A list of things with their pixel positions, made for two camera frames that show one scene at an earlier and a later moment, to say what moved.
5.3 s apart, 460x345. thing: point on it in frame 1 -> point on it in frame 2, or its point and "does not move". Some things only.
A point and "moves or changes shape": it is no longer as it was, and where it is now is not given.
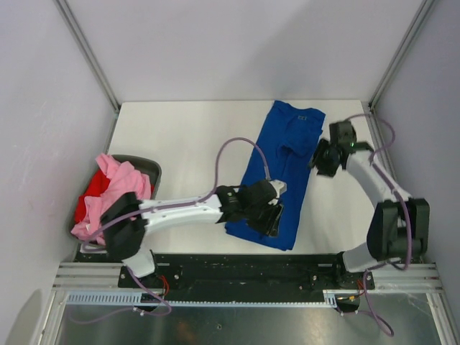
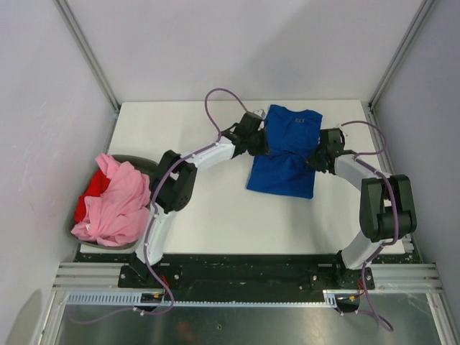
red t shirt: x=98 y=185 does not move
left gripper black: x=269 y=225 -> x=263 y=149
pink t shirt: x=125 y=179 does not move
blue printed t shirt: x=286 y=139 moves or changes shape
